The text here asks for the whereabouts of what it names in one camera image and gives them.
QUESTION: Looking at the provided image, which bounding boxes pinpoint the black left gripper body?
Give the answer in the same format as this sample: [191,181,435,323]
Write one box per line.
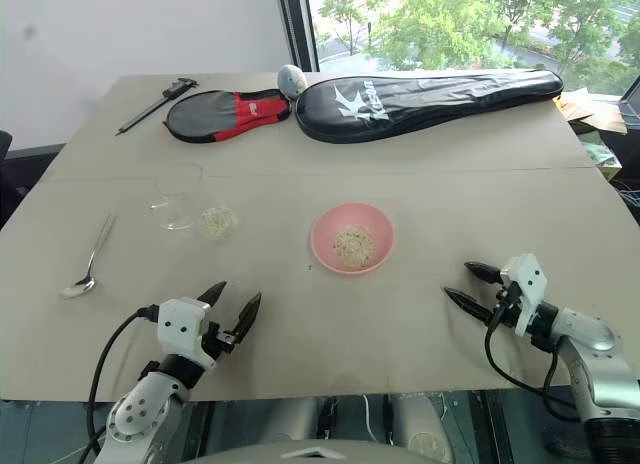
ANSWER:
[201,321,238,357]

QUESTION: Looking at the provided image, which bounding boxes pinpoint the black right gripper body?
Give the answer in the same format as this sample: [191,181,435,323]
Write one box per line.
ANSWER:
[491,276,524,330]

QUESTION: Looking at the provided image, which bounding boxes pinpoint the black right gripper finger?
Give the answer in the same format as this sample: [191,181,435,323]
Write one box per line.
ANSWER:
[464,261,504,286]
[443,285,497,329]

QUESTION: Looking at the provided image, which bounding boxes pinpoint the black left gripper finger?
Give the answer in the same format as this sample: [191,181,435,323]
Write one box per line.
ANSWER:
[234,291,264,344]
[196,280,228,307]

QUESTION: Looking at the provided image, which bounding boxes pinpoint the small pile of grains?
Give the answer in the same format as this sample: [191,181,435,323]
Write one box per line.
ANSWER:
[195,205,239,242]

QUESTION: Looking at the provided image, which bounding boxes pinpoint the clear glass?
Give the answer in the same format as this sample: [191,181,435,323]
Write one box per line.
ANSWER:
[147,162,239,242]

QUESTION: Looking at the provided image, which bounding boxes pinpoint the white grains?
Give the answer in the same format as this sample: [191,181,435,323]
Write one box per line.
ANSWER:
[332,224,378,267]

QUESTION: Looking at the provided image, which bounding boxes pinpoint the pink bowl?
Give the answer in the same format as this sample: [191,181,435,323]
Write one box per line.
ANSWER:
[309,201,397,274]

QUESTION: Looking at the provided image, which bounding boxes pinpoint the grey robot torso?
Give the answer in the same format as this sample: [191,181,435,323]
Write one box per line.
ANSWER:
[197,391,455,464]

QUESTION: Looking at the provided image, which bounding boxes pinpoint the silver metal spoon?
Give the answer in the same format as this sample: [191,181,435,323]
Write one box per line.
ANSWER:
[60,213,118,300]

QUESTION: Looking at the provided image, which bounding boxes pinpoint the green box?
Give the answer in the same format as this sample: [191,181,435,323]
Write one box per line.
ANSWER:
[581,140,624,183]

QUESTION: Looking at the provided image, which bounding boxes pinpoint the red and grey racket cover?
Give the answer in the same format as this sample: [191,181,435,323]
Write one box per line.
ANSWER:
[165,88,293,147]

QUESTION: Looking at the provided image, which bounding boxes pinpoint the black badminton racket bag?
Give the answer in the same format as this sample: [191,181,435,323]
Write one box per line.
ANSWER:
[294,69,565,146]

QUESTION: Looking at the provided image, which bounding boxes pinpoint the brown cardboard pieces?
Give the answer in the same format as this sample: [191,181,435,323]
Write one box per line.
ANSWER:
[551,88,629,136]

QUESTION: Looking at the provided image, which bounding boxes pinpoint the black vernier caliper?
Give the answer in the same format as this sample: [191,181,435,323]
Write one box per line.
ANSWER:
[114,76,200,137]

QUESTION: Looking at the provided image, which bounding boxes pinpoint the dark monitor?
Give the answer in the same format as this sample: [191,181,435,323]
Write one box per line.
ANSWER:
[616,75,640,121]

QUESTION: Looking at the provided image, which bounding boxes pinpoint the grey speckled egg-shaped ball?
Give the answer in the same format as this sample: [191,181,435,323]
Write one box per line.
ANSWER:
[277,63,308,98]

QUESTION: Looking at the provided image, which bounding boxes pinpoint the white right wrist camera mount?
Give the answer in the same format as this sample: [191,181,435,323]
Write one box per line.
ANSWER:
[499,253,549,338]

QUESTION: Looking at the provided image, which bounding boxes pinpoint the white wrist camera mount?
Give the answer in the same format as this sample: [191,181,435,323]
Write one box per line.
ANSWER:
[499,253,549,338]
[156,297,222,371]

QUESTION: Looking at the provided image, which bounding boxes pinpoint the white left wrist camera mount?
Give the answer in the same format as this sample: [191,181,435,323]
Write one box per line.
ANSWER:
[156,297,222,371]

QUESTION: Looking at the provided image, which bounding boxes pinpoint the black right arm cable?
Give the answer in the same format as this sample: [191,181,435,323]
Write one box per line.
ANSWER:
[483,303,582,426]

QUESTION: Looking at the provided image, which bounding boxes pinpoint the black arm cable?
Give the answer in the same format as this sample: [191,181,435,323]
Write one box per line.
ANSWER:
[483,303,582,426]
[86,305,162,464]

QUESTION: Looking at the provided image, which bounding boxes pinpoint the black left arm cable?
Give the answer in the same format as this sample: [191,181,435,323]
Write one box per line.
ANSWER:
[86,305,162,464]

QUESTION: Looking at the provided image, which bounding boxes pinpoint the black window frame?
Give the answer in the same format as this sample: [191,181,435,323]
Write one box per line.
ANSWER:
[276,0,322,76]

